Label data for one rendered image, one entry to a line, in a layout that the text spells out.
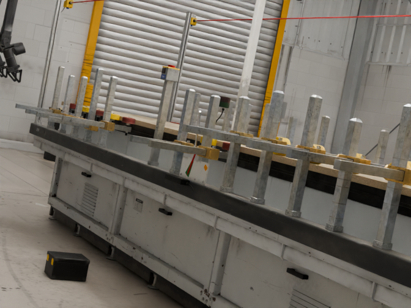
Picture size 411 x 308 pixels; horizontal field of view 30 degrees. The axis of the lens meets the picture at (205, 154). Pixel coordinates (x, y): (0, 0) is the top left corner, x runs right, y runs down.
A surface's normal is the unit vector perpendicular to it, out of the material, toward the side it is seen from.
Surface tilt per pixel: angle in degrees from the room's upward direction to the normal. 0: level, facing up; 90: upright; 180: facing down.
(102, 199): 90
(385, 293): 90
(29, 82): 90
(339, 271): 90
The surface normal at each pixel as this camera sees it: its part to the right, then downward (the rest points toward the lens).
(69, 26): 0.48, 0.14
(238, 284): -0.86, -0.16
